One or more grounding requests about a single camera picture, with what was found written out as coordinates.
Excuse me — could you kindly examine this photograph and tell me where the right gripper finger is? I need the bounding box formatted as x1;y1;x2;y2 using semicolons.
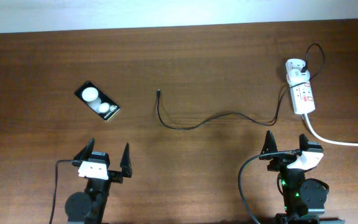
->
259;130;278;160
299;134;323;153

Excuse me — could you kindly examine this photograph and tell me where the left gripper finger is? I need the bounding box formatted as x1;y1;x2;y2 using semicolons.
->
71;138;94;167
120;143;132;178

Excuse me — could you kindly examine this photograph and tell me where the black smartphone with white circles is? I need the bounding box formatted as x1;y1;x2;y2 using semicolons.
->
74;80;121;121

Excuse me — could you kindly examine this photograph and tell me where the black USB charging cable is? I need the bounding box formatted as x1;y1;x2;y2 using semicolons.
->
156;43;326;131

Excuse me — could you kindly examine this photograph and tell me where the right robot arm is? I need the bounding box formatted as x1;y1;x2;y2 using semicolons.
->
260;131;329;223

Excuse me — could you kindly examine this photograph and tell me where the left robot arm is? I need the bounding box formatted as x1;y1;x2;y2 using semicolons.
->
65;139;132;224

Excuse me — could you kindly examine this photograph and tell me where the white USB charger plug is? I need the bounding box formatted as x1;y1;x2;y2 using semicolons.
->
287;69;310;85

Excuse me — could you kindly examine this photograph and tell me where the white power strip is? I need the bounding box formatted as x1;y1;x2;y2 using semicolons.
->
285;58;315;115

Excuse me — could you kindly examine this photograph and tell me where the white power strip cord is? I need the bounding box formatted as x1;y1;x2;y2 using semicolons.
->
302;113;358;149

